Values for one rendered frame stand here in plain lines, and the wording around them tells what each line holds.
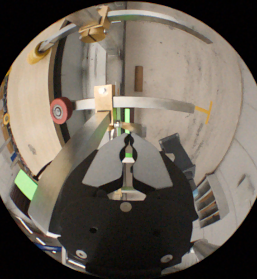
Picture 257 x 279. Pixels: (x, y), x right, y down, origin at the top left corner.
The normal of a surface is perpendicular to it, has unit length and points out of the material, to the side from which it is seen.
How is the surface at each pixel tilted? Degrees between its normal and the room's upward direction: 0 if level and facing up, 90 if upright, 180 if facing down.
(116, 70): 0
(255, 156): 90
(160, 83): 0
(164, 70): 0
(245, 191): 90
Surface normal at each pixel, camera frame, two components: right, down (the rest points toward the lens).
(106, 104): -0.04, 0.54
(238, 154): -1.00, -0.07
